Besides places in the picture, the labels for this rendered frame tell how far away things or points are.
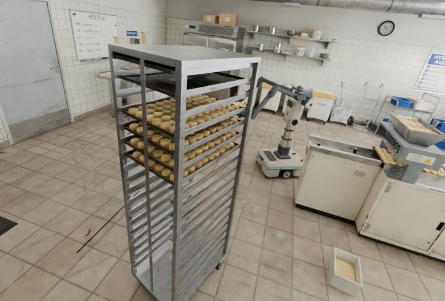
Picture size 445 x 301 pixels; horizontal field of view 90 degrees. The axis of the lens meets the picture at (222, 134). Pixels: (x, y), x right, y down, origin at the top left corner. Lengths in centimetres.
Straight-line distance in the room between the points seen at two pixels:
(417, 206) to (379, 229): 44
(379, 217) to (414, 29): 501
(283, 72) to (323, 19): 153
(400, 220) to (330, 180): 73
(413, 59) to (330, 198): 486
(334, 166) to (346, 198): 43
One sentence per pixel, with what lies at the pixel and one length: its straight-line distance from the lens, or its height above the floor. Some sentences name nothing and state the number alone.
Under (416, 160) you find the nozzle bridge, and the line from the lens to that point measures 263.
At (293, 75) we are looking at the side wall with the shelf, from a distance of 660.
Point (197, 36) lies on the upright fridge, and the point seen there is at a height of 173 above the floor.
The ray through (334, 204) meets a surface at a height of 23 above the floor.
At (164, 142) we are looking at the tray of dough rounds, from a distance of 109.
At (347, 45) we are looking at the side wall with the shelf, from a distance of 666.
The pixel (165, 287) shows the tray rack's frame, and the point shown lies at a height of 15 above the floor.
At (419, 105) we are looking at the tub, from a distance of 665.
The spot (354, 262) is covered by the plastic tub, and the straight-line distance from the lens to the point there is 273.
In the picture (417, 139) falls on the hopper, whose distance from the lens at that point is 268.
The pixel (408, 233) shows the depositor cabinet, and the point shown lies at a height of 28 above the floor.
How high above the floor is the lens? 193
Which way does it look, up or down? 25 degrees down
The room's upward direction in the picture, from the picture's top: 7 degrees clockwise
